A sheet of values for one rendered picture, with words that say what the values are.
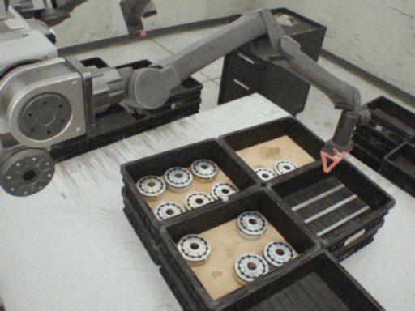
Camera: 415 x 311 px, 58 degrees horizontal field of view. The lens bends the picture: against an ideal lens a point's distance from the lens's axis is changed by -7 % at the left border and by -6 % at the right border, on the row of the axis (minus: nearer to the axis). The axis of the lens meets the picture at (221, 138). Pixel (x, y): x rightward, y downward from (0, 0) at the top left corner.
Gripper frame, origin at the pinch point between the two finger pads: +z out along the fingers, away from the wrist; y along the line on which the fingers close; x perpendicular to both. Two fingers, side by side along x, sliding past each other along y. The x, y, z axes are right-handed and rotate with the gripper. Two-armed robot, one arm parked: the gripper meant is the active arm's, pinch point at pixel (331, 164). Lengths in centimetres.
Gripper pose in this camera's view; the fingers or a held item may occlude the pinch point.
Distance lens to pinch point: 137.4
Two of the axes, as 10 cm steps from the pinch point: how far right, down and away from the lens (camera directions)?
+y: 5.9, -2.9, 7.5
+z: -1.8, 8.6, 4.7
